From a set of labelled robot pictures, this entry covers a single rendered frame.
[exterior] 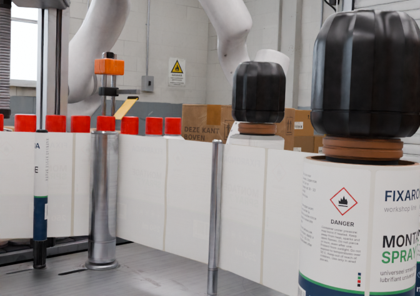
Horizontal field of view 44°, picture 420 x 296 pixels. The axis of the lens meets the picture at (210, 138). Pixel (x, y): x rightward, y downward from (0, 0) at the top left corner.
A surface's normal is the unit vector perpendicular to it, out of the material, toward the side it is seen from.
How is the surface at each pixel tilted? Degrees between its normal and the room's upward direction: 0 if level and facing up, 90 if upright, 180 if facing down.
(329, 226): 90
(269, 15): 90
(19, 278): 0
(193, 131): 90
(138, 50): 90
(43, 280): 0
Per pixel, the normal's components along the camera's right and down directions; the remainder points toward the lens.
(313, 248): -0.89, 0.00
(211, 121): -0.57, 0.02
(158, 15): 0.61, 0.07
